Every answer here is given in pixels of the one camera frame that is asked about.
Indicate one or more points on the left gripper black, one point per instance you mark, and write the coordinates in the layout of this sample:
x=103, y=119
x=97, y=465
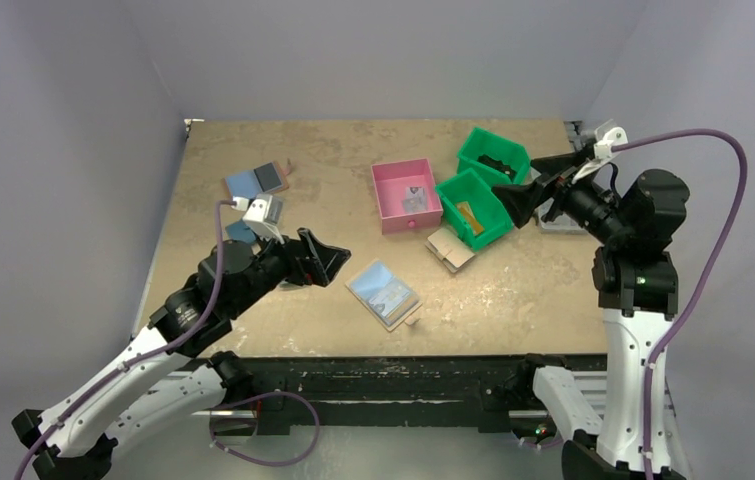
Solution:
x=322, y=260

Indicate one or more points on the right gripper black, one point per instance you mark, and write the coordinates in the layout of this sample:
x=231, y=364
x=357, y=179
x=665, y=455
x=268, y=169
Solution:
x=555, y=195

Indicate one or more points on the tan card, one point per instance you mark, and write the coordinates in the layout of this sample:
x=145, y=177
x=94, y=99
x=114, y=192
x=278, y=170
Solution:
x=466, y=211

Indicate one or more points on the beige card holder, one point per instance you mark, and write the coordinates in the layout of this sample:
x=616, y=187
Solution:
x=449, y=250
x=372, y=278

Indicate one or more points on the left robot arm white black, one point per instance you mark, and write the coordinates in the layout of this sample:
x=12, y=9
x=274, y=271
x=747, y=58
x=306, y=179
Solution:
x=82, y=436

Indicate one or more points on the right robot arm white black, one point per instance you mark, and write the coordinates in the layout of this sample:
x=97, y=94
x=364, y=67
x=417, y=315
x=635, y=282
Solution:
x=637, y=286

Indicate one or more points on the blue card holder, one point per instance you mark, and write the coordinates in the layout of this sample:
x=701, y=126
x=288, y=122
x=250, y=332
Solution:
x=240, y=231

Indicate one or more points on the open brown card holder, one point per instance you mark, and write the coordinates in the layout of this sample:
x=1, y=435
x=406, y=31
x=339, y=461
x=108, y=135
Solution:
x=268, y=178

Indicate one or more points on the cards in pink box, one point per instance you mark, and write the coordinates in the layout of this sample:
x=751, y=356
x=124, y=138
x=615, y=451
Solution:
x=415, y=200

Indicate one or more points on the rear green bin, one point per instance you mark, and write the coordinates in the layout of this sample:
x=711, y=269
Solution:
x=481, y=141

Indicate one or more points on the green bin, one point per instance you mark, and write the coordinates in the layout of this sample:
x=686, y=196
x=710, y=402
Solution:
x=469, y=186
x=481, y=141

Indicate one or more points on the clear screw organizer box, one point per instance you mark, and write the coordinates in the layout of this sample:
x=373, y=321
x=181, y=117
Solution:
x=561, y=225

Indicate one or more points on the black object in bin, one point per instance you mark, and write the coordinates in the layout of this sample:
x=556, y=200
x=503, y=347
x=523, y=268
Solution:
x=497, y=165

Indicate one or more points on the front green bin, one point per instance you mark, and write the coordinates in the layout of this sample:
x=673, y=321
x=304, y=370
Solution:
x=469, y=186

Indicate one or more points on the pink box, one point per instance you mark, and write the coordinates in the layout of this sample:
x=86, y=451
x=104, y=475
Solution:
x=390, y=180

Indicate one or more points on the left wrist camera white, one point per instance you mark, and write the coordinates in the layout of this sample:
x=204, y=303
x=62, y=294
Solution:
x=260, y=214

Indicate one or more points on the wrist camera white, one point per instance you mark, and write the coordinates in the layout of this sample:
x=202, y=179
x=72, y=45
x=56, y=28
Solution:
x=605, y=138
x=260, y=214

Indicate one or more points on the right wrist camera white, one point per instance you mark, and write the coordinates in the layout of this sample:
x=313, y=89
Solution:
x=605, y=138

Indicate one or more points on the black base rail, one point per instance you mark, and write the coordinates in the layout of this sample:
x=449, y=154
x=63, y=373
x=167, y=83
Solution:
x=488, y=393

